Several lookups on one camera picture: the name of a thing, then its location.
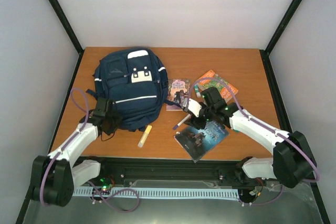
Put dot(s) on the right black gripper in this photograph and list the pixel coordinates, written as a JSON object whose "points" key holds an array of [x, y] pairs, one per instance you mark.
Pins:
{"points": [[195, 122]]}

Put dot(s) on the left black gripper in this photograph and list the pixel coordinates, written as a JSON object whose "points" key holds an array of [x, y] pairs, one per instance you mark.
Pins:
{"points": [[119, 120]]}

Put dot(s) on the dark blue Wuthering Heights book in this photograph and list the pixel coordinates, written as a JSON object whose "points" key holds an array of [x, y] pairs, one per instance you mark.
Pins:
{"points": [[197, 143]]}

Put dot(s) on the navy blue backpack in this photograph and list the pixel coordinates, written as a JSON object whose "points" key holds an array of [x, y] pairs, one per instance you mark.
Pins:
{"points": [[136, 80]]}

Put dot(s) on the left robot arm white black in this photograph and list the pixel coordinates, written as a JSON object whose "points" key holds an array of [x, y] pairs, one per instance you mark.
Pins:
{"points": [[55, 176]]}

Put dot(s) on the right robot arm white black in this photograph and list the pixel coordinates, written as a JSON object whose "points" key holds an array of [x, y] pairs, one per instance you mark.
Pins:
{"points": [[274, 140]]}

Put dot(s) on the orange green paperback book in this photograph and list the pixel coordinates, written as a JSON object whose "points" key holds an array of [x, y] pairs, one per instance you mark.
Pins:
{"points": [[226, 95]]}

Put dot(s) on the yellow highlighter pen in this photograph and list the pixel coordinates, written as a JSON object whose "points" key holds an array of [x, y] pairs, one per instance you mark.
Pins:
{"points": [[144, 136]]}

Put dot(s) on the purple capped marker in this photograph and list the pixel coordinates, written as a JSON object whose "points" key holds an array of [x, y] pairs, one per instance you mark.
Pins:
{"points": [[181, 122]]}

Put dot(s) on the pink paperback book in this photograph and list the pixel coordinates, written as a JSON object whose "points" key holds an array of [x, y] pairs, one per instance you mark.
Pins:
{"points": [[177, 92]]}

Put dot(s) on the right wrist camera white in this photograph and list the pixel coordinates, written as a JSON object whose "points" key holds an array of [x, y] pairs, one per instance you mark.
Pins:
{"points": [[191, 106]]}

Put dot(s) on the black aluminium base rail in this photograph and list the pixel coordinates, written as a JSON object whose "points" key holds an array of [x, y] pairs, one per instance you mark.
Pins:
{"points": [[168, 169]]}

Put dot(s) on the light blue cable duct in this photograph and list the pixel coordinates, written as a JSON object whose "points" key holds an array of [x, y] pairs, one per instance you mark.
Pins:
{"points": [[160, 193]]}

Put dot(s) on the left black frame post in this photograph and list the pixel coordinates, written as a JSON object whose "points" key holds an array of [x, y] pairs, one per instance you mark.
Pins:
{"points": [[67, 26]]}

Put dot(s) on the black frame post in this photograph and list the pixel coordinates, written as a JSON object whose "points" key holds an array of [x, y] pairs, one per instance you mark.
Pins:
{"points": [[67, 26], [292, 8]]}

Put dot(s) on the right black frame post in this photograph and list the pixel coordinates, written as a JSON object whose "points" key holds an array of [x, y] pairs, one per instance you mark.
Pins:
{"points": [[292, 8]]}

